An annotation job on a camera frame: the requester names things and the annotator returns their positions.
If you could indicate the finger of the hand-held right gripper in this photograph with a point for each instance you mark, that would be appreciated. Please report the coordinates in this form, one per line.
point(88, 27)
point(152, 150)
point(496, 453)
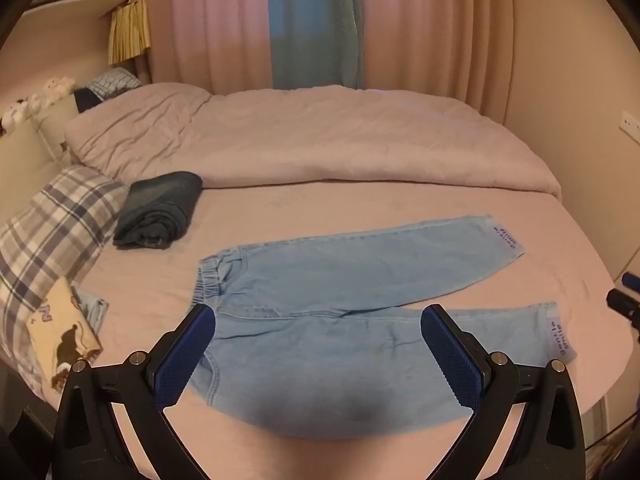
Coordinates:
point(632, 279)
point(622, 304)

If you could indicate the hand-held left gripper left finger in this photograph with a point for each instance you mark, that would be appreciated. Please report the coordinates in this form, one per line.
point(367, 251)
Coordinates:
point(186, 355)

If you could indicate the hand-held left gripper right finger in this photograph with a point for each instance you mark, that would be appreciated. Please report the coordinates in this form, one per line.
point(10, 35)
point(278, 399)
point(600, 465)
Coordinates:
point(450, 355)

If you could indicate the light blue denim pants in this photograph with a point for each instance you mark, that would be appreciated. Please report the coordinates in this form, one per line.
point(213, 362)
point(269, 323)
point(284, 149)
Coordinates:
point(340, 280)

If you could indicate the pink bed sheet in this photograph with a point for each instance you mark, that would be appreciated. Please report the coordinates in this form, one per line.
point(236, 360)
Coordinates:
point(550, 245)

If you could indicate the small light blue garment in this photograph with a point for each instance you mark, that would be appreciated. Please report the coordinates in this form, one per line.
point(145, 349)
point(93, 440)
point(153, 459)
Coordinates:
point(95, 307)

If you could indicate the yellow printed garment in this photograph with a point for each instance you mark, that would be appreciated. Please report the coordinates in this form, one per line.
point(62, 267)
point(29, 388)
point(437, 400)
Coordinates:
point(62, 325)

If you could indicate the dark folded jeans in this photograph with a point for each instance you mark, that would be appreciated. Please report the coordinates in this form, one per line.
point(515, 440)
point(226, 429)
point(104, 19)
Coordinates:
point(160, 205)

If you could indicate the large plaid pillow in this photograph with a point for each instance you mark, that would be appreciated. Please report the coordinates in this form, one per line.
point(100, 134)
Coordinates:
point(55, 230)

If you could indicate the pink duvet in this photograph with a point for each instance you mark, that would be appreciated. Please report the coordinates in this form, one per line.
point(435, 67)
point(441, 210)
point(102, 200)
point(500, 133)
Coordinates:
point(310, 135)

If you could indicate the cream headboard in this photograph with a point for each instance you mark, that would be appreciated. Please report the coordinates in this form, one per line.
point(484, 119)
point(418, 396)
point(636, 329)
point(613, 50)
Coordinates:
point(25, 160)

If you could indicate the small plaid pillow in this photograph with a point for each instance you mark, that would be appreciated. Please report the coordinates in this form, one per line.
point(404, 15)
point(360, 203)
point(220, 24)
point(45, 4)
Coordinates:
point(112, 81)

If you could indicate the white plush toy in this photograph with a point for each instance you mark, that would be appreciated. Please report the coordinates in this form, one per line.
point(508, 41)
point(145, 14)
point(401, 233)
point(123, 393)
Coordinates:
point(56, 86)

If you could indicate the pink curtain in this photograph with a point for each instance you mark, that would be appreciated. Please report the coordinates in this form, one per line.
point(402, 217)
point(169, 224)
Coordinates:
point(435, 25)
point(210, 20)

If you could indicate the yellow fringed cloth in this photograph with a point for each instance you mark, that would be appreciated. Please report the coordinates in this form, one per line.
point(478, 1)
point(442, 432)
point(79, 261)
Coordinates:
point(130, 30)

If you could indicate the blue curtain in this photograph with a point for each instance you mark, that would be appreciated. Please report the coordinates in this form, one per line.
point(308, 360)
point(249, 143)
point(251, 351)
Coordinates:
point(315, 20)

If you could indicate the white wall socket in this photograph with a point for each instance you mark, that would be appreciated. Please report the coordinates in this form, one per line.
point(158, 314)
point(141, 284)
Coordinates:
point(631, 126)

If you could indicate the wall shelf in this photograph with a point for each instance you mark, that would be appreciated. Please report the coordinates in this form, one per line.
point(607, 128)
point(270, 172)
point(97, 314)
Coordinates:
point(75, 5)

